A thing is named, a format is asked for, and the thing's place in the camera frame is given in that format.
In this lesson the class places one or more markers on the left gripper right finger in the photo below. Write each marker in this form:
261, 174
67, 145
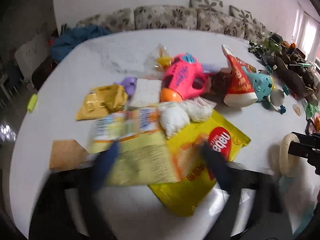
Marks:
219, 167

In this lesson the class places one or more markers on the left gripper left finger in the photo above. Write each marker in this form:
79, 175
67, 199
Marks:
103, 165

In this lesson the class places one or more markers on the yellow nabati wafer wrapper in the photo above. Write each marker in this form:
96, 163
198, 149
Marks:
182, 198

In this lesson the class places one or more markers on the yellow green snack packet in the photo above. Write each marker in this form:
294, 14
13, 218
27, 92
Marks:
144, 157

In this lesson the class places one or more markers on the teal toy whale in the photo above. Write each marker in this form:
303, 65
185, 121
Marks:
262, 84

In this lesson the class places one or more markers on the wooden cube block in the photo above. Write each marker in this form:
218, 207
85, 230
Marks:
66, 155

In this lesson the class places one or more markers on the gold candy wrapper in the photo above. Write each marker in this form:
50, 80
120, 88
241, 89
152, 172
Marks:
102, 101

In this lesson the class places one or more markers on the white tissue wad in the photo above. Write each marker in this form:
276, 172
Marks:
174, 116

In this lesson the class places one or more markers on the pink toy gun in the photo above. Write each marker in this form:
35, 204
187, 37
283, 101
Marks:
183, 80

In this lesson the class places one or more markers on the green highlighter marker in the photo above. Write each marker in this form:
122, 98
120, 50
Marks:
31, 103

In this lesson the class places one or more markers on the red snack wrapper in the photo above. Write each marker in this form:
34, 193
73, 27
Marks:
248, 66

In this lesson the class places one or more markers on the clear plastic cup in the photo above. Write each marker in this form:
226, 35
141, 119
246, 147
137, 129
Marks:
159, 59

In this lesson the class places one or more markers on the blue cloth heap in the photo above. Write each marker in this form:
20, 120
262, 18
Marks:
71, 38

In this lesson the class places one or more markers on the white cabinet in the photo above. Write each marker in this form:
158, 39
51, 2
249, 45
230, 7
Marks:
31, 54

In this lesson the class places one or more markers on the floral sofa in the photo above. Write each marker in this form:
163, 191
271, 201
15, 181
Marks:
206, 15

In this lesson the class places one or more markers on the white ring toy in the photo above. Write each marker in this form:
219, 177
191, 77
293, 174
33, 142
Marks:
288, 162

